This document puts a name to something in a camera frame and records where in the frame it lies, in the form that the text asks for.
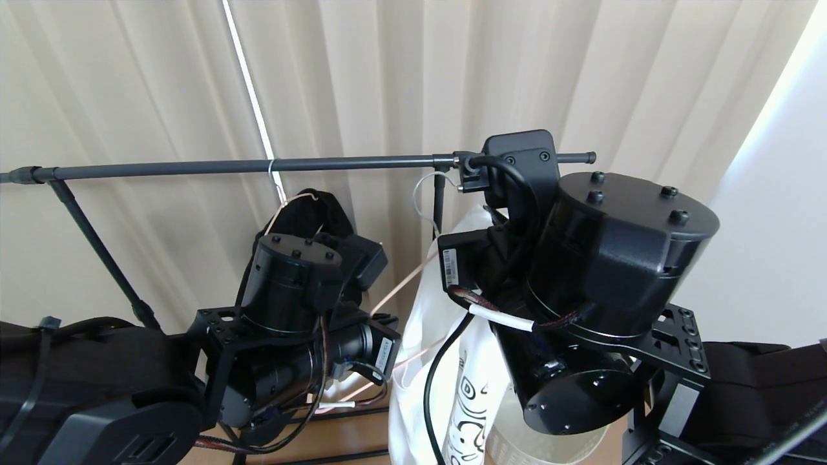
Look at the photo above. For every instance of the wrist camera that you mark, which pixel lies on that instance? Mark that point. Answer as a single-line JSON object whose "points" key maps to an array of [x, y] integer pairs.
{"points": [[368, 261], [523, 161]]}

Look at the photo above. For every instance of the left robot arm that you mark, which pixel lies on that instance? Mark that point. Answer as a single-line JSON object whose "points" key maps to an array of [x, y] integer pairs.
{"points": [[97, 387]]}

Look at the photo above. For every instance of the black clothes rack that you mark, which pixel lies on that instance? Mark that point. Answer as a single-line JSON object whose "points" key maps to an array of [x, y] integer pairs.
{"points": [[194, 167]]}

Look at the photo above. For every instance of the white garment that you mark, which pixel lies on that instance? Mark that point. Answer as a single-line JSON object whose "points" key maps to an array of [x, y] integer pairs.
{"points": [[420, 361]]}

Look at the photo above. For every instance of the pink clothes hanger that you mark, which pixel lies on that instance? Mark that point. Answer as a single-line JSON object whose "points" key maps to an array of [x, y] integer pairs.
{"points": [[279, 205], [404, 284]]}

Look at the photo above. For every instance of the white laundry basket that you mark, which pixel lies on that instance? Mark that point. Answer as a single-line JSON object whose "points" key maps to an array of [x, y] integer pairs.
{"points": [[517, 445]]}

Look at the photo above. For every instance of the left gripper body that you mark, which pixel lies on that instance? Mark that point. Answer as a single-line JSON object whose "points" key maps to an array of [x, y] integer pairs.
{"points": [[323, 368]]}

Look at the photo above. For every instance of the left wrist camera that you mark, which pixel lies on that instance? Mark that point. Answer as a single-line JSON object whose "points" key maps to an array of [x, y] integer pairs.
{"points": [[368, 261]]}

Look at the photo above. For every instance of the beige curtain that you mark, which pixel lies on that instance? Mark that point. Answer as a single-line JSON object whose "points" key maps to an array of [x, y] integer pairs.
{"points": [[581, 77]]}

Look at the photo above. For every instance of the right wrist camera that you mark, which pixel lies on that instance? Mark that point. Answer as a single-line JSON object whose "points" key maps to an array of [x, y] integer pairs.
{"points": [[523, 161]]}

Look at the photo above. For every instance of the black knitted garment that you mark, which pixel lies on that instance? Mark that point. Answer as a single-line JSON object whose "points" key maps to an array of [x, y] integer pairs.
{"points": [[323, 213]]}

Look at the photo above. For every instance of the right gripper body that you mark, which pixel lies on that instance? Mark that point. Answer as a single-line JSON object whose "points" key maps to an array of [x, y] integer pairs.
{"points": [[568, 394]]}

